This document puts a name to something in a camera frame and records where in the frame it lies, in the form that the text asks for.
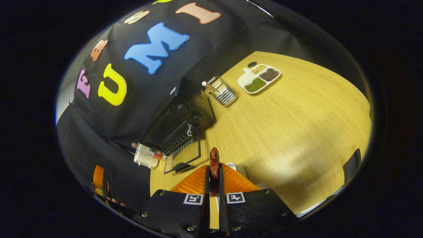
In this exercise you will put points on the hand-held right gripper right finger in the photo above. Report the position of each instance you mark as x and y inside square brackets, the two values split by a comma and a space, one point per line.
[222, 205]

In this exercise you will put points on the clear bottle with red label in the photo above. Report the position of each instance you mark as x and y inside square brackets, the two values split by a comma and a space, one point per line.
[155, 154]

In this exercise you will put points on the white toaster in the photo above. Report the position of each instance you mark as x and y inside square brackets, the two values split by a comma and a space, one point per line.
[145, 160]

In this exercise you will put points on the black electric oven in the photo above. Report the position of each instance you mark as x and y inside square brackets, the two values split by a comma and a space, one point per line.
[185, 109]

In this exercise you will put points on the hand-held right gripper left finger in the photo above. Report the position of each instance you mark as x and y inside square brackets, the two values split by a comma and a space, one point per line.
[207, 205]

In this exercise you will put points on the white divided dish of beans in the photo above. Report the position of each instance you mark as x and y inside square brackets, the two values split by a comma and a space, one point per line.
[257, 81]

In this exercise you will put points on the small white ribbed tray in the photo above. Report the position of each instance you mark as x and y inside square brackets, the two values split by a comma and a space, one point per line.
[238, 170]

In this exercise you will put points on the reddish-brown grilled meat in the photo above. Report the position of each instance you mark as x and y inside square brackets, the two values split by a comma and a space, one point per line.
[214, 162]

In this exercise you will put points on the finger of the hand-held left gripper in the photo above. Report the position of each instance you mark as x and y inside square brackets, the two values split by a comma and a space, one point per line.
[98, 177]

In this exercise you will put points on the small black round disc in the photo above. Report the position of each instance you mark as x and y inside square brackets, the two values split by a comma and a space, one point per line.
[252, 64]

